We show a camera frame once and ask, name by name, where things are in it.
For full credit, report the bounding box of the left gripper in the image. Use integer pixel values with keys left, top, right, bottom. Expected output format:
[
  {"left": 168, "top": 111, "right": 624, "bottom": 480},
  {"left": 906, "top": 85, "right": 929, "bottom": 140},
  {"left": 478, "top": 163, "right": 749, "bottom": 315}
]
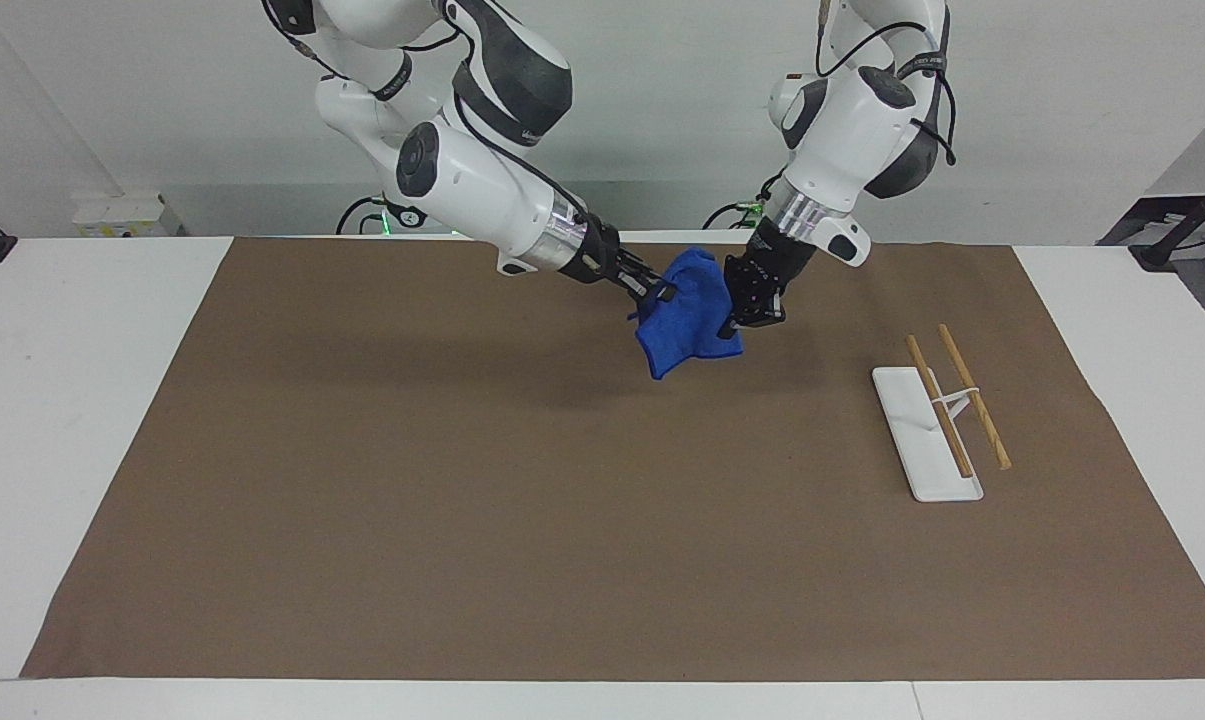
[{"left": 716, "top": 224, "right": 819, "bottom": 341}]

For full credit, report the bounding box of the white rack with wooden bars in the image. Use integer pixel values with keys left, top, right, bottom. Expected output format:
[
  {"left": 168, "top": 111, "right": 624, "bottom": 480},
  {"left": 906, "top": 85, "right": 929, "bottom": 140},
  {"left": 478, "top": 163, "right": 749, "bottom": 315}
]
[{"left": 871, "top": 322, "right": 1014, "bottom": 504}]

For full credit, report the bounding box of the blue towel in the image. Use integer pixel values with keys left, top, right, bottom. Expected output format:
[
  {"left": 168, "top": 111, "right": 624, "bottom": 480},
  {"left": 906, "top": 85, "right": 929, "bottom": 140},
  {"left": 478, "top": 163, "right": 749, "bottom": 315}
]
[{"left": 629, "top": 246, "right": 746, "bottom": 382}]

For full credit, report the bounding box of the black cable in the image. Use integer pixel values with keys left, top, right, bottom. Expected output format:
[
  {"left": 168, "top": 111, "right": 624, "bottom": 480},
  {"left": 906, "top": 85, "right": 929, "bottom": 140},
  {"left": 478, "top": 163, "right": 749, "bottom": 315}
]
[
  {"left": 701, "top": 170, "right": 785, "bottom": 232},
  {"left": 335, "top": 194, "right": 425, "bottom": 237},
  {"left": 814, "top": 0, "right": 960, "bottom": 168},
  {"left": 449, "top": 88, "right": 591, "bottom": 223}
]

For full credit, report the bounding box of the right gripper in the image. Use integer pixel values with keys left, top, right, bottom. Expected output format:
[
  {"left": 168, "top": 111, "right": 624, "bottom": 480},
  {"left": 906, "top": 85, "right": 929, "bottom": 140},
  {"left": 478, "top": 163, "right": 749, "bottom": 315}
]
[{"left": 574, "top": 219, "right": 679, "bottom": 307}]

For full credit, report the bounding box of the white box with label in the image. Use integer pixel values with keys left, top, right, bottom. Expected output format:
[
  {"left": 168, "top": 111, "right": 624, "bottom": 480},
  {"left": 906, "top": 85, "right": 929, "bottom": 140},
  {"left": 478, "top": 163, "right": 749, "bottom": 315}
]
[{"left": 71, "top": 192, "right": 170, "bottom": 240}]

